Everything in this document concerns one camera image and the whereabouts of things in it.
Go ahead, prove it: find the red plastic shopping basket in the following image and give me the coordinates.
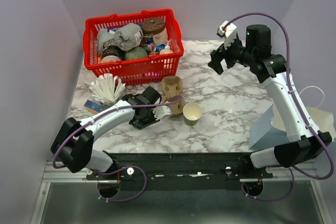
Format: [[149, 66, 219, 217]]
[[82, 8, 184, 86]]

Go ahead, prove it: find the dark labelled snack bag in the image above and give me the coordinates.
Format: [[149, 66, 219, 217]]
[[97, 28, 123, 63]]

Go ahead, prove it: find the light blue paper bag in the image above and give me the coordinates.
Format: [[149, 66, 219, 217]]
[[249, 104, 289, 151]]

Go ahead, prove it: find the green paper coffee cup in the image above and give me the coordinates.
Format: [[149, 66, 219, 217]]
[[183, 102, 203, 126]]

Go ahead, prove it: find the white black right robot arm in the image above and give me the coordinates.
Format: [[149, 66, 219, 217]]
[[208, 21, 332, 178]]

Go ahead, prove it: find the small pump lotion bottle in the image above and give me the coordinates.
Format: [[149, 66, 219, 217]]
[[159, 40, 173, 55]]

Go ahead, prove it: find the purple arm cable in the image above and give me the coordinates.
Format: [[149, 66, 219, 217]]
[[52, 94, 184, 203], [223, 12, 333, 202]]

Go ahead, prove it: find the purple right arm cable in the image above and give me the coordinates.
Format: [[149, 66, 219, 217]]
[[223, 12, 333, 202]]

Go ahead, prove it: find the brown cardboard cup carrier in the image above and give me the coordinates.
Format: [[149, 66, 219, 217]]
[[161, 76, 185, 118]]

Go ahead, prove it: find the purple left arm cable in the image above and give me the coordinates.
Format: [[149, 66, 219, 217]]
[[52, 94, 184, 203]]

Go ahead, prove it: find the green round sponge ball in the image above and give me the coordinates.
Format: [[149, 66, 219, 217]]
[[124, 46, 148, 60]]

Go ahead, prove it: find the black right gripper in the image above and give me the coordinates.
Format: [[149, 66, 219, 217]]
[[207, 33, 255, 74]]

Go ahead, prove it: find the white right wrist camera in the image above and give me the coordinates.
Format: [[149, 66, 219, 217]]
[[217, 20, 237, 49]]

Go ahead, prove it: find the blue napkin box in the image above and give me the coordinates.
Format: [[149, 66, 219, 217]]
[[83, 99, 110, 114]]

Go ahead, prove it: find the white paper straws bundle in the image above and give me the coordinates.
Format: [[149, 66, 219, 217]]
[[89, 73, 125, 105]]

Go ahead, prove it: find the grey rolled cloth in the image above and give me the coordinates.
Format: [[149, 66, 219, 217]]
[[114, 23, 144, 51]]

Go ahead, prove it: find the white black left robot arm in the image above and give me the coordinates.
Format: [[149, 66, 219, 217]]
[[50, 87, 162, 179]]

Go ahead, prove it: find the black plastic cup lid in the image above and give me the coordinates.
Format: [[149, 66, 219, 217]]
[[129, 120, 156, 130]]

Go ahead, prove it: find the brown lidded beige jar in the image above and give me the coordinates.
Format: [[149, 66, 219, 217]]
[[142, 17, 168, 46]]

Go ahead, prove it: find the white paper takeout bag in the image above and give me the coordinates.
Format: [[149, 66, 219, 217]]
[[271, 85, 336, 142]]

